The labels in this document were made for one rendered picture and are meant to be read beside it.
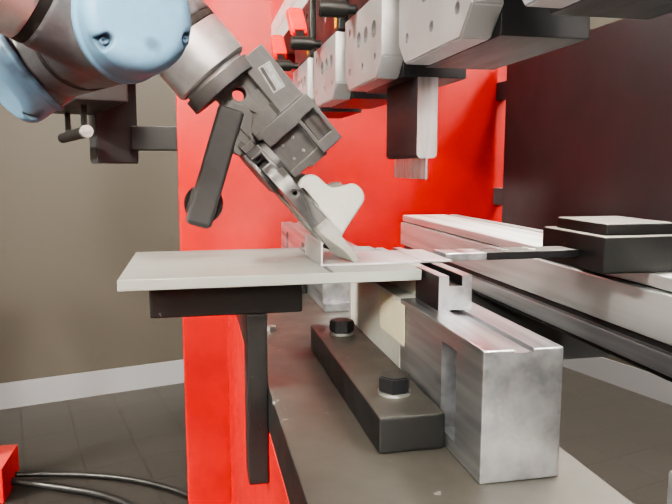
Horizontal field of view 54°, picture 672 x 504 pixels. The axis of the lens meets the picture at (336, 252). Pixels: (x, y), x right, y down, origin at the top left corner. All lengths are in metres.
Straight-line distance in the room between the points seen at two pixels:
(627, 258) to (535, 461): 0.29
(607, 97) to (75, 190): 2.49
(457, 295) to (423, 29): 0.22
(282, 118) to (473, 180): 1.07
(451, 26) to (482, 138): 1.18
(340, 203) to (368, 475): 0.25
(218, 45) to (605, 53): 0.84
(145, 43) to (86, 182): 2.82
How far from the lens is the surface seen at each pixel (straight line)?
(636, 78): 1.22
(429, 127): 0.64
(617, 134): 1.25
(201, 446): 1.63
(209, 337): 1.55
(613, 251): 0.71
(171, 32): 0.45
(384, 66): 0.64
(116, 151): 2.05
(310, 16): 1.03
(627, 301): 0.76
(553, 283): 0.89
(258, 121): 0.63
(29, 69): 0.56
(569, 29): 0.47
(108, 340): 3.36
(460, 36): 0.46
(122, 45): 0.44
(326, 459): 0.51
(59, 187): 3.24
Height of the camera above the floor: 1.09
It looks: 7 degrees down
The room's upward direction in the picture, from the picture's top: straight up
